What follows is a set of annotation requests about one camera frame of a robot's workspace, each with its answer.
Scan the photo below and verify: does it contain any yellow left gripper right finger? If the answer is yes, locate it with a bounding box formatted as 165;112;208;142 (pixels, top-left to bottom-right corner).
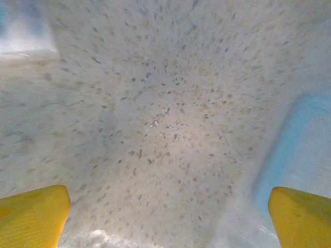
267;186;331;248

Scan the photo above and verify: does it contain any blue plastic tool box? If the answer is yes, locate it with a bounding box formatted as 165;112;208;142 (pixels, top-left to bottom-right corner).
252;91;331;248

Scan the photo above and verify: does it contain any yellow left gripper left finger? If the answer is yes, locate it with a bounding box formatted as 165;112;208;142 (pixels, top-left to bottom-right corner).
0;184;71;248

